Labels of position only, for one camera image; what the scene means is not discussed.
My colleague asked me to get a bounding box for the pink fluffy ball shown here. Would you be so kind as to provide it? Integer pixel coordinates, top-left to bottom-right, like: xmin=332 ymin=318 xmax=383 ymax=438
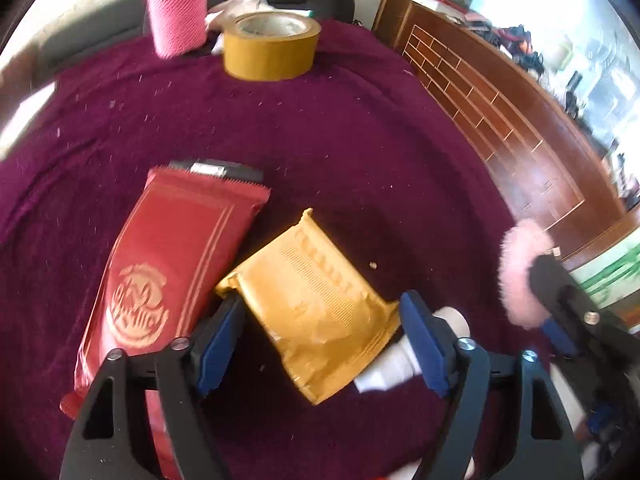
xmin=497 ymin=219 xmax=556 ymax=330

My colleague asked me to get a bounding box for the green printed panel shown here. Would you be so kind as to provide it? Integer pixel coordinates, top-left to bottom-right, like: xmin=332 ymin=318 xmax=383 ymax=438
xmin=570 ymin=240 xmax=640 ymax=333

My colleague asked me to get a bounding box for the yellow tape roll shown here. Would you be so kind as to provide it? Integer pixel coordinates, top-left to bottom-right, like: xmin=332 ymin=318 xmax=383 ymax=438
xmin=222 ymin=11 xmax=322 ymax=82

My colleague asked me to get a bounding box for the maroon table cloth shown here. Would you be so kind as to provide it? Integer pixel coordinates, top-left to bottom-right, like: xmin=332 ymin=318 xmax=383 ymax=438
xmin=0 ymin=20 xmax=561 ymax=480

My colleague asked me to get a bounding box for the yellow snack packet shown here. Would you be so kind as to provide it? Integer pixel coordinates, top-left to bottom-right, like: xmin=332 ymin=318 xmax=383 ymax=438
xmin=215 ymin=208 xmax=403 ymax=406

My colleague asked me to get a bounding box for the white crumpled tissue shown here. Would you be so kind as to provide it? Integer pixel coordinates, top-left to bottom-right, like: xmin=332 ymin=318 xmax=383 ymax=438
xmin=205 ymin=0 xmax=271 ymax=56

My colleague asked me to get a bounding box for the flat white box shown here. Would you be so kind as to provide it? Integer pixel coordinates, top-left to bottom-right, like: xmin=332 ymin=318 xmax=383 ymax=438
xmin=410 ymin=0 xmax=468 ymax=16

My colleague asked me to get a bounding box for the bottle with pink knitted sleeve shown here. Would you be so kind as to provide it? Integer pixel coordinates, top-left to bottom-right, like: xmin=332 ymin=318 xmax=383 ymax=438
xmin=145 ymin=0 xmax=213 ymax=59

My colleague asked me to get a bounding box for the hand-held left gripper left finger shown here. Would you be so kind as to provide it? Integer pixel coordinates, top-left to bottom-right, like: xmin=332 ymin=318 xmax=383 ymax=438
xmin=60 ymin=294 xmax=247 ymax=480

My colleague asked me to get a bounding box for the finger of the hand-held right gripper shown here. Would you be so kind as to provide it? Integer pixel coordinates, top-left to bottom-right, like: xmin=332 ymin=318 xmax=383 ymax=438
xmin=541 ymin=317 xmax=601 ymax=361
xmin=530 ymin=254 xmax=631 ymax=343

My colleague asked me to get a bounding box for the red snack packet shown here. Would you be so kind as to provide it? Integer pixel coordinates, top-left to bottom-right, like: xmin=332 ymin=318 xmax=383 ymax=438
xmin=60 ymin=166 xmax=271 ymax=480

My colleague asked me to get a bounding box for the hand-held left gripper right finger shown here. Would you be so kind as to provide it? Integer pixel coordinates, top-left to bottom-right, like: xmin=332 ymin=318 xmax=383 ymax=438
xmin=400 ymin=290 xmax=583 ymax=480

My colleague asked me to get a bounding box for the white plastic bottle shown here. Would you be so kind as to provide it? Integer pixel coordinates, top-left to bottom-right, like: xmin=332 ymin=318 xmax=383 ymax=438
xmin=354 ymin=307 xmax=471 ymax=395

